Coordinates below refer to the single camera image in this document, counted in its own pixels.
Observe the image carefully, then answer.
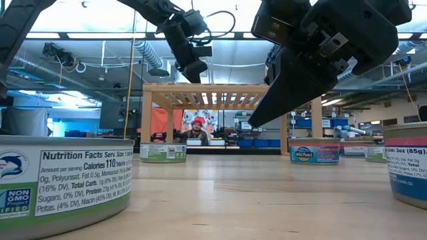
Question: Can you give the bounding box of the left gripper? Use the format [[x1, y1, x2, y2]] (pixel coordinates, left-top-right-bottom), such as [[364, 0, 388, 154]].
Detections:
[[165, 21, 213, 84]]

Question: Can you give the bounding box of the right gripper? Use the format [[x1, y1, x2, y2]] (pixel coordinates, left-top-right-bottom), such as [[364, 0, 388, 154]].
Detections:
[[248, 0, 400, 127]]

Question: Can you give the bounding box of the tuna can green white label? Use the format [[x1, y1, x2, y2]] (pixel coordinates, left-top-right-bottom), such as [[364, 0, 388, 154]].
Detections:
[[139, 142, 187, 164], [0, 135, 135, 240], [364, 145, 388, 164]]

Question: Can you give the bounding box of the wooden slatted shelf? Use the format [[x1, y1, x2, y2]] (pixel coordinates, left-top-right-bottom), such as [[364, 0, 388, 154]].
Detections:
[[141, 82, 324, 157]]

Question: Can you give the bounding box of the floral print poster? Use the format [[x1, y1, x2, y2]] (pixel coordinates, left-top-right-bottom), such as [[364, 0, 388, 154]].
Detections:
[[181, 109, 220, 141]]

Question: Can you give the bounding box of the orange fabric panel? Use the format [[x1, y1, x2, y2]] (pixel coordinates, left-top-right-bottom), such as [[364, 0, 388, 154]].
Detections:
[[151, 107, 183, 134]]

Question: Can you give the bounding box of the person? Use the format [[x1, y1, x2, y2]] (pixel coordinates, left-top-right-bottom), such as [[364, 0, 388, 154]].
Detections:
[[181, 115, 210, 147]]

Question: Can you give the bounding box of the dark monitor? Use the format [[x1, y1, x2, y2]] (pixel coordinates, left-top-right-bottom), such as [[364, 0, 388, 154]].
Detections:
[[99, 99, 143, 131]]

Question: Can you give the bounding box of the grey covered cabinet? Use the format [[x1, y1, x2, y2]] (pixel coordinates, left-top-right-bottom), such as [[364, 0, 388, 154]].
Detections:
[[0, 107, 50, 137]]

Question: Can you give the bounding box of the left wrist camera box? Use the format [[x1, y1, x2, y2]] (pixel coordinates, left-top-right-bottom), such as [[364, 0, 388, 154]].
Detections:
[[181, 9, 208, 33]]

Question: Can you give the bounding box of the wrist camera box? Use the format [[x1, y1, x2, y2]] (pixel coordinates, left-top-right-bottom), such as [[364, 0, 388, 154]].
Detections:
[[251, 0, 314, 48], [181, 9, 208, 33]]

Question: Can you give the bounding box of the silver flexible duct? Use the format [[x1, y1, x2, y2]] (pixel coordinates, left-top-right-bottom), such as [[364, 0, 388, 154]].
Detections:
[[133, 39, 165, 69]]

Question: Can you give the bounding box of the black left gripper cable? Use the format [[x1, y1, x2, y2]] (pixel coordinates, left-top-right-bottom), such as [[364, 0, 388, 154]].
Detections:
[[188, 9, 237, 46]]

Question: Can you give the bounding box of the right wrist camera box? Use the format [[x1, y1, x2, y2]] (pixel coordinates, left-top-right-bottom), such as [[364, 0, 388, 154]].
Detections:
[[251, 0, 314, 48]]

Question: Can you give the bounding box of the yellow hanging cable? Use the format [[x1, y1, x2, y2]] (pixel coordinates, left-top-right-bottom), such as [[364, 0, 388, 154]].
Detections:
[[398, 63, 422, 123], [123, 9, 137, 139]]

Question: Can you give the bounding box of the silver ceiling duct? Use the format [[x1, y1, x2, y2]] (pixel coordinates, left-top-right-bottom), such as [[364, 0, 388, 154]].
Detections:
[[336, 39, 427, 84]]

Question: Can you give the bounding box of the grey round ceiling duct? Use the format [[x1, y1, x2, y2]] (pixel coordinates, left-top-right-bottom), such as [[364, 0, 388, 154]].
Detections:
[[8, 55, 114, 101]]

